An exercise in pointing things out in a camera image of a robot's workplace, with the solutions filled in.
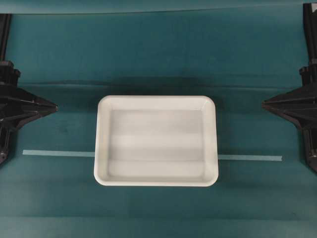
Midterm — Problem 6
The light blue tape strip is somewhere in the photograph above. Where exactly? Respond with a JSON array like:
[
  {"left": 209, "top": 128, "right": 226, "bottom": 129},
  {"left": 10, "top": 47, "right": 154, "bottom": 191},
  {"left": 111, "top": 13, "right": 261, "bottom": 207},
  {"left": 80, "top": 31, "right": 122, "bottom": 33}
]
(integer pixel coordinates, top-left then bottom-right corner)
[{"left": 22, "top": 150, "right": 282, "bottom": 162}]

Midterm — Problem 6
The white rectangular plastic tray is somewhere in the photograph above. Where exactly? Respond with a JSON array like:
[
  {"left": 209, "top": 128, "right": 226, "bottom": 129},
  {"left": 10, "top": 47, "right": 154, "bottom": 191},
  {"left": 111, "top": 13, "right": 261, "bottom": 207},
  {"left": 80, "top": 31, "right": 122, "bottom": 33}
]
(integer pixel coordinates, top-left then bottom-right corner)
[{"left": 94, "top": 95, "right": 219, "bottom": 187}]

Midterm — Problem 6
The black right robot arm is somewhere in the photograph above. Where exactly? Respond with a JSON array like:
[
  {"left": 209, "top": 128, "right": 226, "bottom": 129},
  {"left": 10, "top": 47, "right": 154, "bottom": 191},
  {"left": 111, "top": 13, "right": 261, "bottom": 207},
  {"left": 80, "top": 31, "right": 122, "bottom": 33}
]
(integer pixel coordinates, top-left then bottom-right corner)
[{"left": 262, "top": 3, "right": 317, "bottom": 172}]

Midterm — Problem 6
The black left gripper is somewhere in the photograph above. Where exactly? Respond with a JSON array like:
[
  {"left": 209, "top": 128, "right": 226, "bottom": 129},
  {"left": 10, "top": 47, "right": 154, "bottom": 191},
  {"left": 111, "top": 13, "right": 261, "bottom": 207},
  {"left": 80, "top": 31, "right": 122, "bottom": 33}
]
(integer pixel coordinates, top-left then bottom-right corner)
[{"left": 0, "top": 85, "right": 58, "bottom": 131}]

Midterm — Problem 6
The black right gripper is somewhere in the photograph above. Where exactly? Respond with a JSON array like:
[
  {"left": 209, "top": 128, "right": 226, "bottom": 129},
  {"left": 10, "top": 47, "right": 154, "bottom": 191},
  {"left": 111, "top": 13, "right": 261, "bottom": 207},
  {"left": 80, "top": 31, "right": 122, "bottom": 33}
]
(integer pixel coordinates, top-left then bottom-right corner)
[{"left": 262, "top": 85, "right": 317, "bottom": 130}]

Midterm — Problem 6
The teal green table cloth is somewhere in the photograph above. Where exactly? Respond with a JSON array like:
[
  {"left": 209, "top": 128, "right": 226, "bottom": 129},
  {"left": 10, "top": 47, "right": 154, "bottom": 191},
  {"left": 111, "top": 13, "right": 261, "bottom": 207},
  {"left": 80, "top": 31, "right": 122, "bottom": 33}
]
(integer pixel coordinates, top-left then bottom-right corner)
[{"left": 0, "top": 1, "right": 317, "bottom": 238}]

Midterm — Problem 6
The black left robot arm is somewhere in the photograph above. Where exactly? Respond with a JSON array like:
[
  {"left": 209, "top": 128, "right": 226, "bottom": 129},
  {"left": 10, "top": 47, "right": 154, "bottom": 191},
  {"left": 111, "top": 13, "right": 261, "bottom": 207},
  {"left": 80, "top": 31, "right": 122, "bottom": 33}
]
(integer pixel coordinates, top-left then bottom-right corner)
[{"left": 0, "top": 13, "right": 58, "bottom": 164}]

